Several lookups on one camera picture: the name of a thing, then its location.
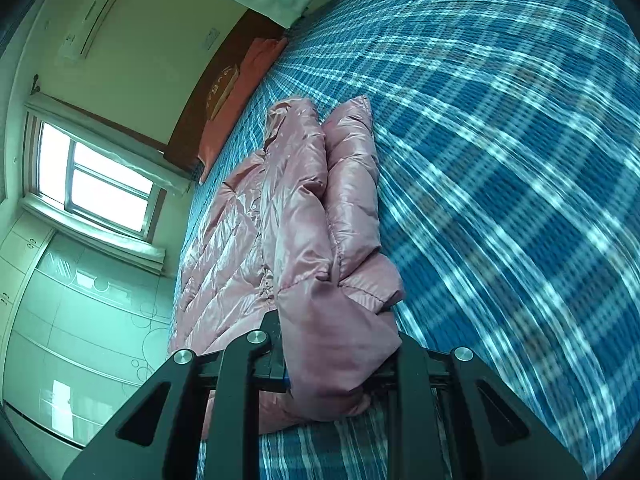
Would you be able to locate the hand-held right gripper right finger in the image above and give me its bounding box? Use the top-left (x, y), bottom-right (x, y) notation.
top-left (366, 332), bottom-right (588, 480)

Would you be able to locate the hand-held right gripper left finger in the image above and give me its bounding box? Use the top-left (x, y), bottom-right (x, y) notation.
top-left (62, 310), bottom-right (292, 480)

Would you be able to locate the pink puffer jacket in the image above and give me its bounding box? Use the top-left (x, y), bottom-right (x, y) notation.
top-left (167, 95), bottom-right (406, 435)

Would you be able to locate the white wardrobe with circle pattern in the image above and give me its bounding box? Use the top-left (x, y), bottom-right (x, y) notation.
top-left (0, 210), bottom-right (177, 453)

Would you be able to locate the bed with blue plaid sheet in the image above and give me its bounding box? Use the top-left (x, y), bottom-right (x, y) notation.
top-left (170, 0), bottom-right (636, 480)

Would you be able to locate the window beside wardrobe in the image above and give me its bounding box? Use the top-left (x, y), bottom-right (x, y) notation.
top-left (32, 119), bottom-right (163, 242)

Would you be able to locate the wooden headboard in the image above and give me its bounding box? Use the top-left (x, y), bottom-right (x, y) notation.
top-left (166, 10), bottom-right (292, 179)

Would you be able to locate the orange-red pillow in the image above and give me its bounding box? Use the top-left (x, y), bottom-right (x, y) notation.
top-left (196, 36), bottom-right (289, 185)

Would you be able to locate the small brown cushion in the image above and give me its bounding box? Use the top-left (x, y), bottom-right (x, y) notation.
top-left (204, 61), bottom-right (242, 122)

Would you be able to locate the white wall air conditioner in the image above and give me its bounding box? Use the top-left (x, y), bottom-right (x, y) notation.
top-left (56, 0), bottom-right (137, 62)

